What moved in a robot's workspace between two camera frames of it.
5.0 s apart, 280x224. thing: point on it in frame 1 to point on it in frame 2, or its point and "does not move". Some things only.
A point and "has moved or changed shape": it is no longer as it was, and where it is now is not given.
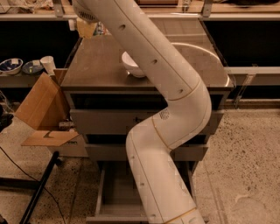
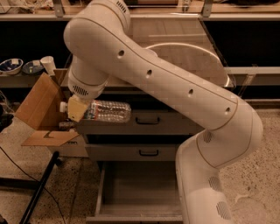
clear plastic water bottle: (101, 31) has moved or changed shape
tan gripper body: (82, 10) to (85, 89)
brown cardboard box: (45, 108) does not move
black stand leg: (53, 163) does not move
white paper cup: (48, 64) does not move
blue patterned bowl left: (11, 66) does not move
